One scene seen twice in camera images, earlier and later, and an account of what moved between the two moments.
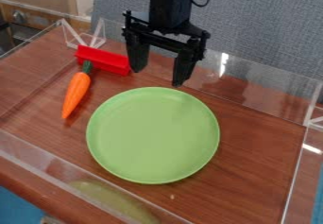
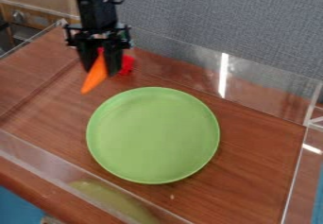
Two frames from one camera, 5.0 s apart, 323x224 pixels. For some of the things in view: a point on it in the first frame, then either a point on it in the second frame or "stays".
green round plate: (152, 135) stays
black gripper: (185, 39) → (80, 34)
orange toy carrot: (77, 90) → (98, 73)
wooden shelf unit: (25, 23) stays
